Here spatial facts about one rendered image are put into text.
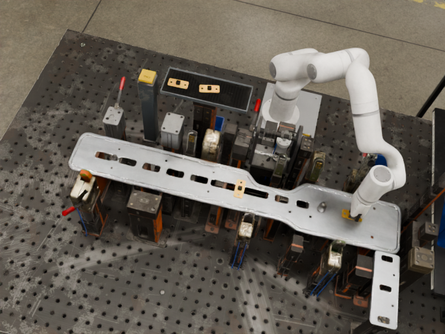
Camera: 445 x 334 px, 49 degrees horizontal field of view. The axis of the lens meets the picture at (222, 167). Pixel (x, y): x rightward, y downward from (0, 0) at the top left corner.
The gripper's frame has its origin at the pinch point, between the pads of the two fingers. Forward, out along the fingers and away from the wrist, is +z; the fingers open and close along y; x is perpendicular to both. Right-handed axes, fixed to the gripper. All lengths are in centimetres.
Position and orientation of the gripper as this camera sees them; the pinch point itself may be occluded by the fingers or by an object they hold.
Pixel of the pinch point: (353, 213)
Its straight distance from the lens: 204.0
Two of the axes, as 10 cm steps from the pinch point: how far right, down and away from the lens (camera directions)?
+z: -0.8, 5.0, 8.6
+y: -2.2, 8.3, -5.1
